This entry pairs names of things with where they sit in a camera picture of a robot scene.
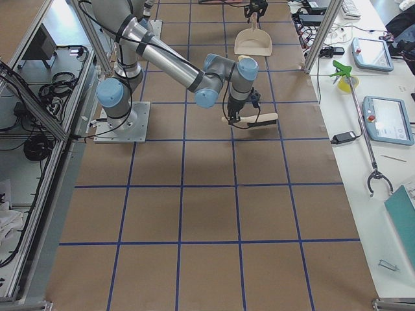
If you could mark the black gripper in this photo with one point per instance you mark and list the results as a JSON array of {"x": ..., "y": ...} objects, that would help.
[
  {"x": 233, "y": 107},
  {"x": 254, "y": 4}
]

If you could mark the cream hand brush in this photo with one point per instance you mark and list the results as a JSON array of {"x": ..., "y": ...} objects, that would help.
[{"x": 254, "y": 121}]

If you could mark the cream plastic dustpan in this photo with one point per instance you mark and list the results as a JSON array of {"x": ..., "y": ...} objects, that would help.
[{"x": 253, "y": 41}]

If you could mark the black power brick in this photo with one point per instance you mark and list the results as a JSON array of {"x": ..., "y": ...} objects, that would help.
[{"x": 310, "y": 20}]

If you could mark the white keyboard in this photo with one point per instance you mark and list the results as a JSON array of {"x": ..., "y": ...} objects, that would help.
[{"x": 349, "y": 10}]

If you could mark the long metal reacher grabber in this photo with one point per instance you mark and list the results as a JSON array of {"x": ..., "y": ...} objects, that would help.
[{"x": 345, "y": 71}]

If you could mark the black power adapter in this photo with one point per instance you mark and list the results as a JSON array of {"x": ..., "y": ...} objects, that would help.
[{"x": 345, "y": 137}]

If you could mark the far teach pendant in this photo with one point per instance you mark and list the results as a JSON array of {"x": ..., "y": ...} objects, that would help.
[{"x": 371, "y": 54}]

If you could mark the teach pendant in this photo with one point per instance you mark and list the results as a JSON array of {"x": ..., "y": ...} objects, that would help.
[
  {"x": 371, "y": 54},
  {"x": 386, "y": 120}
]

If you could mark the near teach pendant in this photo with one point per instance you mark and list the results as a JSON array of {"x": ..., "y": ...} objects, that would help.
[{"x": 386, "y": 120}]

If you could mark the teal book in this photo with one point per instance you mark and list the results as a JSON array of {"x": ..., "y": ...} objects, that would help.
[{"x": 400, "y": 207}]

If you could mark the white crumpled cloth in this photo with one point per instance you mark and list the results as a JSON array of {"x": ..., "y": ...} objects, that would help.
[{"x": 11, "y": 220}]

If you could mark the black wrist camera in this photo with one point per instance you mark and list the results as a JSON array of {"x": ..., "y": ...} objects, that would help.
[{"x": 255, "y": 98}]

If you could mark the aluminium frame post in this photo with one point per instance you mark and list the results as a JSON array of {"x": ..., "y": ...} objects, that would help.
[{"x": 325, "y": 26}]

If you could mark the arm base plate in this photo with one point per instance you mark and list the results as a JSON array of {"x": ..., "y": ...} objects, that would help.
[
  {"x": 126, "y": 130},
  {"x": 153, "y": 28}
]

